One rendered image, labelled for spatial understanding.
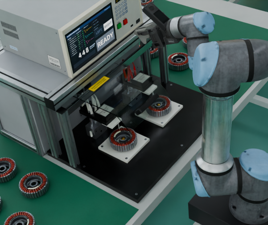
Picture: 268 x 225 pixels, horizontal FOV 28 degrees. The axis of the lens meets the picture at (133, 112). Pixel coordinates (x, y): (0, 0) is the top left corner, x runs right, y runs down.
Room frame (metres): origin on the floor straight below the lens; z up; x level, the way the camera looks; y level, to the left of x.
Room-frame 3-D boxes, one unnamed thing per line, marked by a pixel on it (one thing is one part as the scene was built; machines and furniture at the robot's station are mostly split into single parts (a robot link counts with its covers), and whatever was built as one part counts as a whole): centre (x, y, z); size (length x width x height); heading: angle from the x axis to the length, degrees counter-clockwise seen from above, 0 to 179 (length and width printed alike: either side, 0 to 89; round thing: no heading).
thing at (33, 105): (1.84, 0.16, 0.92); 0.66 x 0.01 x 0.30; 137
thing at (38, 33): (1.90, 0.20, 1.22); 0.44 x 0.39 x 0.20; 137
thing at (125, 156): (1.58, 0.06, 0.78); 0.15 x 0.15 x 0.01; 47
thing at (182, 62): (2.10, -0.25, 0.77); 0.11 x 0.11 x 0.04
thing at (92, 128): (1.68, 0.16, 0.80); 0.08 x 0.05 x 0.06; 137
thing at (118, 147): (1.58, 0.06, 0.80); 0.11 x 0.11 x 0.04
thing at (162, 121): (1.76, -0.11, 0.78); 0.15 x 0.15 x 0.01; 47
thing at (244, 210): (1.14, -0.36, 0.87); 0.15 x 0.15 x 0.10
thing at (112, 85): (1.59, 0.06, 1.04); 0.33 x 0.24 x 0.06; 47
